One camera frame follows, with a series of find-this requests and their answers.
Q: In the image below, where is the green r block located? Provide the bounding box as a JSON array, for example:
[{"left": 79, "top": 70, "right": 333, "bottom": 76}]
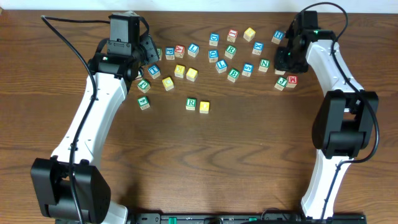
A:
[
  {"left": 185, "top": 98, "right": 197, "bottom": 111},
  {"left": 224, "top": 45, "right": 237, "bottom": 59}
]

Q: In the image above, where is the green 4 block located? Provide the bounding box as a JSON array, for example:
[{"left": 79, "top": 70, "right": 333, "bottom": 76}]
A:
[{"left": 137, "top": 96, "right": 150, "bottom": 110}]

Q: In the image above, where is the yellow O block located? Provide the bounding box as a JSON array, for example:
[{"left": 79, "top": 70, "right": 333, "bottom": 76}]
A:
[
  {"left": 274, "top": 69, "right": 285, "bottom": 75},
  {"left": 200, "top": 101, "right": 210, "bottom": 114}
]

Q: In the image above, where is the green Z block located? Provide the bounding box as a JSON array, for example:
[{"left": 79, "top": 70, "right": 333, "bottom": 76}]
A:
[{"left": 157, "top": 48, "right": 162, "bottom": 60}]

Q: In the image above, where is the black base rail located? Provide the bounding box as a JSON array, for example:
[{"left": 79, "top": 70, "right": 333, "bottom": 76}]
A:
[{"left": 127, "top": 213, "right": 368, "bottom": 224}]

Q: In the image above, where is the yellow K block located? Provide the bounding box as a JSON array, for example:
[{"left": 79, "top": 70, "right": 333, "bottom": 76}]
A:
[{"left": 174, "top": 65, "right": 185, "bottom": 78}]

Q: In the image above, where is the yellow S block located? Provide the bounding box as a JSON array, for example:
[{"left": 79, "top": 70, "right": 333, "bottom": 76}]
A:
[{"left": 186, "top": 68, "right": 198, "bottom": 82}]

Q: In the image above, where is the blue 5 block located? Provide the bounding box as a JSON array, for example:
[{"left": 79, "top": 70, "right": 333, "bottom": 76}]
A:
[{"left": 242, "top": 63, "right": 254, "bottom": 77}]

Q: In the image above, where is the green B block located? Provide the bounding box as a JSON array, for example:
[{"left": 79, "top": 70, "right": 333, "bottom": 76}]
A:
[{"left": 228, "top": 68, "right": 240, "bottom": 83}]

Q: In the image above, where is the blue H block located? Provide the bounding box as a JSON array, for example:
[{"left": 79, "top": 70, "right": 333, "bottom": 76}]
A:
[{"left": 271, "top": 30, "right": 285, "bottom": 45}]

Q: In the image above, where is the blue P block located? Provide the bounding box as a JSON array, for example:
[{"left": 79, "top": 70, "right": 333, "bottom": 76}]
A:
[{"left": 165, "top": 47, "right": 175, "bottom": 60}]

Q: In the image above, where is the green N block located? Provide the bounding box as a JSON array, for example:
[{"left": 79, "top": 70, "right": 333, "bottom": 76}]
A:
[{"left": 259, "top": 58, "right": 271, "bottom": 72}]

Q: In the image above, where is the blue l block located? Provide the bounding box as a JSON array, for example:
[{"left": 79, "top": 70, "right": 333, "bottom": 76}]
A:
[
  {"left": 188, "top": 43, "right": 200, "bottom": 57},
  {"left": 215, "top": 60, "right": 228, "bottom": 73}
]

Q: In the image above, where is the blue D block upper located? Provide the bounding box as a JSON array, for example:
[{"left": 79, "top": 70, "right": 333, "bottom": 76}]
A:
[{"left": 209, "top": 33, "right": 220, "bottom": 47}]

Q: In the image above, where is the red A block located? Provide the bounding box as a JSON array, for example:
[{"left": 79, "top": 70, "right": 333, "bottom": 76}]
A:
[{"left": 174, "top": 45, "right": 185, "bottom": 58}]

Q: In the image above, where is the blue X block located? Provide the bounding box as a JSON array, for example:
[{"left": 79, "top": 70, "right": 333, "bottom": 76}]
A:
[{"left": 252, "top": 42, "right": 264, "bottom": 55}]

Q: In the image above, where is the green J block right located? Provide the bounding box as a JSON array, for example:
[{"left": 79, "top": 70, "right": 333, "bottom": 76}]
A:
[{"left": 274, "top": 76, "right": 288, "bottom": 91}]

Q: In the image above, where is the blue D block lower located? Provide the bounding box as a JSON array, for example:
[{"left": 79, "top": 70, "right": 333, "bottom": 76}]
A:
[{"left": 208, "top": 50, "right": 219, "bottom": 63}]

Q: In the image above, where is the blue T block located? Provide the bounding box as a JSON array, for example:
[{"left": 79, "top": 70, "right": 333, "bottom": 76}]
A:
[{"left": 148, "top": 65, "right": 160, "bottom": 79}]

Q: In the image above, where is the yellow block top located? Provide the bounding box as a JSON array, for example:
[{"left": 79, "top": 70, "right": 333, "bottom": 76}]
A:
[{"left": 243, "top": 27, "right": 256, "bottom": 42}]

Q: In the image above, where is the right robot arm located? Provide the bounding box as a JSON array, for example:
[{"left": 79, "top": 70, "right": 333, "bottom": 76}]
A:
[{"left": 274, "top": 6, "right": 380, "bottom": 223}]

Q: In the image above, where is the yellow C block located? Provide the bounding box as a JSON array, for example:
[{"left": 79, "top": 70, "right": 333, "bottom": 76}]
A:
[{"left": 162, "top": 77, "right": 174, "bottom": 91}]

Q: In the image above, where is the red M block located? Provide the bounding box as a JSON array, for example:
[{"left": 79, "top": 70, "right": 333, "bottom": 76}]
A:
[{"left": 286, "top": 75, "right": 298, "bottom": 88}]

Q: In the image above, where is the blue L block centre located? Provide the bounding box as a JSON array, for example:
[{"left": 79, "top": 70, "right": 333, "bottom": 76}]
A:
[{"left": 215, "top": 60, "right": 228, "bottom": 73}]

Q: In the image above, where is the blue L block upper left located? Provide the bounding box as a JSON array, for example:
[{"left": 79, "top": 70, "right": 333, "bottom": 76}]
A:
[{"left": 188, "top": 43, "right": 200, "bottom": 57}]

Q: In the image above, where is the red I block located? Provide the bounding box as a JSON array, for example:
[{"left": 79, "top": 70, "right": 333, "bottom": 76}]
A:
[{"left": 227, "top": 29, "right": 238, "bottom": 43}]

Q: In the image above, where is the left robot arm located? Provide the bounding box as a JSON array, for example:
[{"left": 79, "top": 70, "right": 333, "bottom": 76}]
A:
[{"left": 30, "top": 11, "right": 159, "bottom": 223}]

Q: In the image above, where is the blue d block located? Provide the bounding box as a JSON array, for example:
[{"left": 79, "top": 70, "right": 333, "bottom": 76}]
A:
[
  {"left": 209, "top": 33, "right": 220, "bottom": 47},
  {"left": 208, "top": 50, "right": 219, "bottom": 63}
]

